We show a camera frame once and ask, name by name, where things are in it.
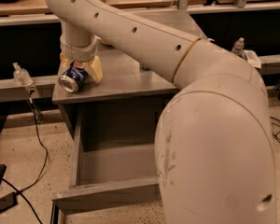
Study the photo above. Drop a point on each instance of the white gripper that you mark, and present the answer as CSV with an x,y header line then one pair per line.
x,y
78,54

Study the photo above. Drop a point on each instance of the blue pepsi can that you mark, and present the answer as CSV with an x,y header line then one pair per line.
x,y
73,77

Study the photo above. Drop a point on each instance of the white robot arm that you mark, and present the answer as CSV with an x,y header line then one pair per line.
x,y
213,143

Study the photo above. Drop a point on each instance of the open grey top drawer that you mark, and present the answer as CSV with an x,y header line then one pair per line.
x,y
113,155

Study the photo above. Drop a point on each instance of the clear plastic bottle left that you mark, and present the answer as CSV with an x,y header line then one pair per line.
x,y
22,76

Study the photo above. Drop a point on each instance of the clear plastic bottle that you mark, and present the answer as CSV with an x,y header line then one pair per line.
x,y
238,47
22,76

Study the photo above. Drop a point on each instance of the grey cabinet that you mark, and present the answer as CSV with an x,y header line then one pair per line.
x,y
122,78

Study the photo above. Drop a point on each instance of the black power adapter left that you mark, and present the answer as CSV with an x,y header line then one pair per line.
x,y
8,201

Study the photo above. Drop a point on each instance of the clear plastic bottle right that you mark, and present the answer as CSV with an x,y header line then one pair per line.
x,y
238,47

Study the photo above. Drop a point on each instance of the white paper packet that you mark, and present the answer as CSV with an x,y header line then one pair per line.
x,y
252,57

